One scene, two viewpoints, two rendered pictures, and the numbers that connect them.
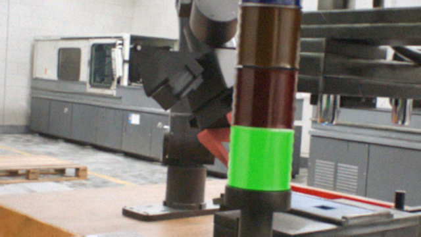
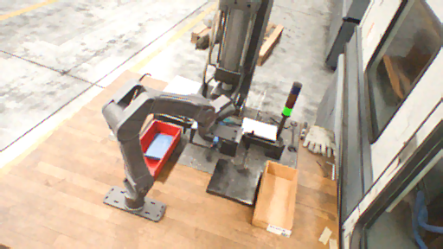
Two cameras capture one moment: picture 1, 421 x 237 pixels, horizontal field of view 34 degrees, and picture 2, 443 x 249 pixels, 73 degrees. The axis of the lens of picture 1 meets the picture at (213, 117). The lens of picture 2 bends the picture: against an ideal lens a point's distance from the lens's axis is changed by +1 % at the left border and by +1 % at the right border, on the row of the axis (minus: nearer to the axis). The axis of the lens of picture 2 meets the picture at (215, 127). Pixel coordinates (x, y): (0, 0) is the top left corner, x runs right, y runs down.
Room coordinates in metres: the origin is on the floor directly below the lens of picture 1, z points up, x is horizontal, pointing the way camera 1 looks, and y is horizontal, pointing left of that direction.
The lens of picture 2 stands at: (1.28, 0.60, 1.77)
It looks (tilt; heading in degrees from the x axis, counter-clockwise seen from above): 40 degrees down; 231
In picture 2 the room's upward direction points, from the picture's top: 12 degrees clockwise
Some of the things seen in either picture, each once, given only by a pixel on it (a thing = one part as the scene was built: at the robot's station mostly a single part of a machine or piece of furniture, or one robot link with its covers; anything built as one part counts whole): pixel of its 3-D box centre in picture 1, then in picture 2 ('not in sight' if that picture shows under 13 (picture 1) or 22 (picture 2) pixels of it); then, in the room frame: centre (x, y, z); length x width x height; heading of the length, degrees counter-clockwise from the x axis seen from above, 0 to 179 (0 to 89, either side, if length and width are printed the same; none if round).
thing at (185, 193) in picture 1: (185, 187); (134, 196); (1.09, 0.04, 0.94); 0.20 x 0.07 x 0.08; 132
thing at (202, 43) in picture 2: not in sight; (218, 35); (0.56, -0.39, 1.25); 0.19 x 0.07 x 0.19; 132
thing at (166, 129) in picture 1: (190, 147); (136, 182); (1.08, 0.03, 1.00); 0.09 x 0.06 x 0.06; 96
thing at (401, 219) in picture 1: (320, 218); (217, 128); (0.69, -0.11, 0.98); 0.20 x 0.10 x 0.01; 132
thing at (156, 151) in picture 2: not in sight; (158, 145); (0.92, -0.17, 0.92); 0.15 x 0.07 x 0.03; 49
